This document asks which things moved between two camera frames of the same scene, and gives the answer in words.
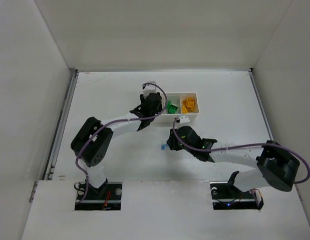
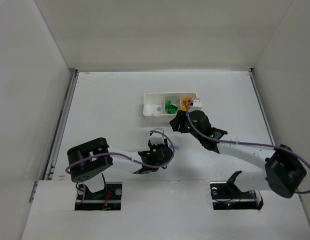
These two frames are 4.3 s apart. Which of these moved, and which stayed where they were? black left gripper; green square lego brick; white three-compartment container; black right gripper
Moved: black right gripper; black left gripper
Stayed: white three-compartment container; green square lego brick
